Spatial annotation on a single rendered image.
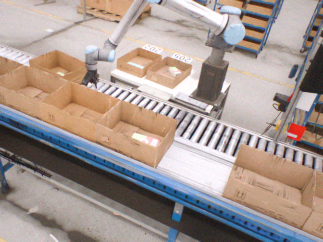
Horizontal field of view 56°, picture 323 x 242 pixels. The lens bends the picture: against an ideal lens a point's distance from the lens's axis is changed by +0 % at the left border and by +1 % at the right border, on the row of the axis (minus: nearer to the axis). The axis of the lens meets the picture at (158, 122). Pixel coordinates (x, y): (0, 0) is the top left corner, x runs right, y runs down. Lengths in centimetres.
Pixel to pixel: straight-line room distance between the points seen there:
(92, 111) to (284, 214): 132
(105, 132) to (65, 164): 49
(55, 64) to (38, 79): 62
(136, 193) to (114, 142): 39
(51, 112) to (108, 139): 40
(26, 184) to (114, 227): 87
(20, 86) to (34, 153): 50
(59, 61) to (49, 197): 119
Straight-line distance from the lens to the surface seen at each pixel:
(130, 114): 195
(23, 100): 205
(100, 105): 206
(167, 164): 176
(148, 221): 223
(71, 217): 261
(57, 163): 212
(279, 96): 227
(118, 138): 169
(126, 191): 194
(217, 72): 249
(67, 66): 285
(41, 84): 233
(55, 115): 191
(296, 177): 185
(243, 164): 185
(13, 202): 279
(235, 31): 218
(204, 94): 261
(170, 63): 307
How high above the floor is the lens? 211
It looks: 37 degrees down
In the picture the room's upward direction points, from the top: 8 degrees clockwise
